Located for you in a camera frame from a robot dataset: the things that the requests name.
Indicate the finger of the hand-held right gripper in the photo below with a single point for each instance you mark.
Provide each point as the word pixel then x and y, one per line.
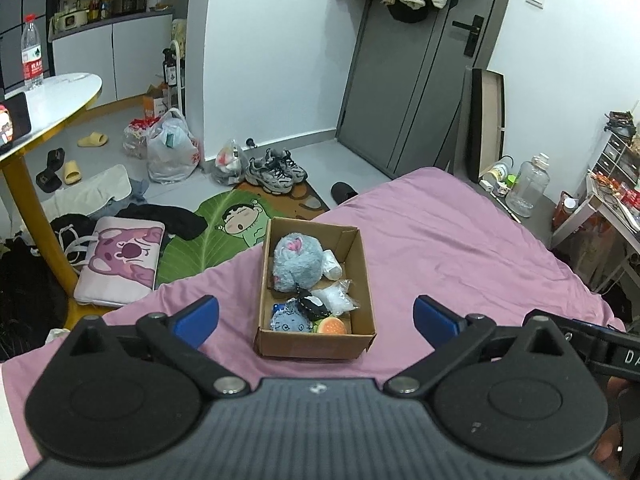
pixel 587 332

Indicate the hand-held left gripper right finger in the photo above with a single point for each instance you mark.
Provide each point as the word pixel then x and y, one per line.
pixel 434 321

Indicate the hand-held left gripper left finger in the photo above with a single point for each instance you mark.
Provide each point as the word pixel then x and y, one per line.
pixel 196 321

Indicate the blue round plush face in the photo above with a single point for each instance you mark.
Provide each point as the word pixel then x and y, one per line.
pixel 290 320

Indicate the clear plastic bag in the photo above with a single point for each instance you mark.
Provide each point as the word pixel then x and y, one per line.
pixel 335 300

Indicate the burger squishy toy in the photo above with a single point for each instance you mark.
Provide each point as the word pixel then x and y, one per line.
pixel 332 326

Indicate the small black plush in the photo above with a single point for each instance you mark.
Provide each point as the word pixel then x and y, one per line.
pixel 310 307

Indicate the brown cardboard box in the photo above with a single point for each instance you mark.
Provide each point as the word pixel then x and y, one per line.
pixel 310 347

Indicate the white soft roll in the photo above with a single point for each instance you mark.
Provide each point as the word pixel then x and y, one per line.
pixel 331 264

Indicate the person's right hand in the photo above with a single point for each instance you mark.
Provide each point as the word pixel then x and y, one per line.
pixel 607 447

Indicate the green leaf cartoon rug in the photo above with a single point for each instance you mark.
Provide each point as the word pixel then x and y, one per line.
pixel 190 255

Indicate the pink bed sheet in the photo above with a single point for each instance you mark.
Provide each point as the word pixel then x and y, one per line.
pixel 450 240

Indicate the pink bear cushion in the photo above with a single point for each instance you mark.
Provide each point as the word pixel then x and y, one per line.
pixel 120 265

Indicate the black garment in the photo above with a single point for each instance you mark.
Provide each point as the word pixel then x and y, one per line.
pixel 170 220

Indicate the blue-grey fluffy plush ball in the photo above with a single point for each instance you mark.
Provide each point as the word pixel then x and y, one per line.
pixel 297 265

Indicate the white desk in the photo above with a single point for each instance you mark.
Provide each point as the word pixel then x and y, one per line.
pixel 580 215

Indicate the orange bottle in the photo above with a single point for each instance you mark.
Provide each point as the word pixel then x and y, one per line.
pixel 565 212

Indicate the white crumpled paper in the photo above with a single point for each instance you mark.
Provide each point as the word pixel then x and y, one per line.
pixel 58 335

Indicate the blue-grey cloth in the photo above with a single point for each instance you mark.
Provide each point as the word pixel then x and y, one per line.
pixel 135 192

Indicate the black white tote bag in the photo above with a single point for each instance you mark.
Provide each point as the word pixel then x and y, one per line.
pixel 72 240

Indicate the large clear plastic jar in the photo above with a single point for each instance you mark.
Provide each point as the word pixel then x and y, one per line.
pixel 527 190

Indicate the black slipper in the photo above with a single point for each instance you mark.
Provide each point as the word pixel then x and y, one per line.
pixel 344 192

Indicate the grey sneaker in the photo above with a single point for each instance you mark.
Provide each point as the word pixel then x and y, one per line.
pixel 290 166
pixel 270 177

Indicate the small clear trash bag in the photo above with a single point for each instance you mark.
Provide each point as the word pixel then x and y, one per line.
pixel 229 162

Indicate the white yellow canister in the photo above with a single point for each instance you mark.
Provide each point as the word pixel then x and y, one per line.
pixel 497 170

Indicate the brown doormat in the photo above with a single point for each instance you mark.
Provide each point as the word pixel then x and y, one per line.
pixel 310 202

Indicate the black clothes pile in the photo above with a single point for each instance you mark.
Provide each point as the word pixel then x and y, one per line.
pixel 30 300

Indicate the white towel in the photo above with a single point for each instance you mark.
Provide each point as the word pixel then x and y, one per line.
pixel 85 195

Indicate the large white plastic bag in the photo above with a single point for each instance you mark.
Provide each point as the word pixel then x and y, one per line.
pixel 172 152

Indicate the grey drawer organizer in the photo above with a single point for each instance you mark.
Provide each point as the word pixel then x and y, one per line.
pixel 617 160

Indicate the yellow table leg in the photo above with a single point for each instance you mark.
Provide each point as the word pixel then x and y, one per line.
pixel 40 230

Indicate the black floor plug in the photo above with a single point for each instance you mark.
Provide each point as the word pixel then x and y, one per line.
pixel 250 142

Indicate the red white snack bag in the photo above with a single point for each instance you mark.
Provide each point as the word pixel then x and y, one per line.
pixel 137 137

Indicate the yellow slipper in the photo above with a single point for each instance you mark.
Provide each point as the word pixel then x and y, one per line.
pixel 93 139
pixel 72 172

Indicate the black framed board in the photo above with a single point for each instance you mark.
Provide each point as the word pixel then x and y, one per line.
pixel 487 125

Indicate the black sandal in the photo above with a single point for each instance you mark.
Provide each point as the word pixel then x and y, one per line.
pixel 56 157
pixel 49 180

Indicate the small open cardboard carton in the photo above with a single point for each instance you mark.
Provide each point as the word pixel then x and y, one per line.
pixel 155 102

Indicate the white floor rack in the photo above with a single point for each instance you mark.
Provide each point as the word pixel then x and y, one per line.
pixel 179 95

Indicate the grey door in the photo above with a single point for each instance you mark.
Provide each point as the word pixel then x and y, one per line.
pixel 400 75

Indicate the black spray bottle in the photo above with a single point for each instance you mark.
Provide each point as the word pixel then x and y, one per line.
pixel 170 67

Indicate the dark phone screen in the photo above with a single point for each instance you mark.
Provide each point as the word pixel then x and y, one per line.
pixel 15 120

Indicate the white kitchen cabinet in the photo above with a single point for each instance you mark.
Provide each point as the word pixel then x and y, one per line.
pixel 100 60

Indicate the clear water bottle red label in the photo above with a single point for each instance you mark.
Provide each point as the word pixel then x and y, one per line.
pixel 33 55

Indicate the row of kitchen bottles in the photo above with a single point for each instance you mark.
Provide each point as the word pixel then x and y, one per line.
pixel 122 0

